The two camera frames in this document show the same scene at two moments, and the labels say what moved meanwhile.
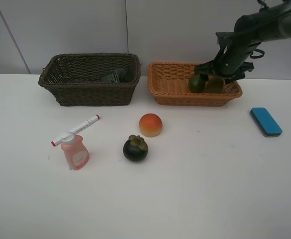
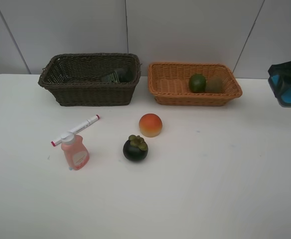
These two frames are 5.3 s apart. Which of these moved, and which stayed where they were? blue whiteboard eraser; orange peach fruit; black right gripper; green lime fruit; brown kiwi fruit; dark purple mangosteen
Moved: blue whiteboard eraser; black right gripper
Stayed: orange peach fruit; brown kiwi fruit; dark purple mangosteen; green lime fruit
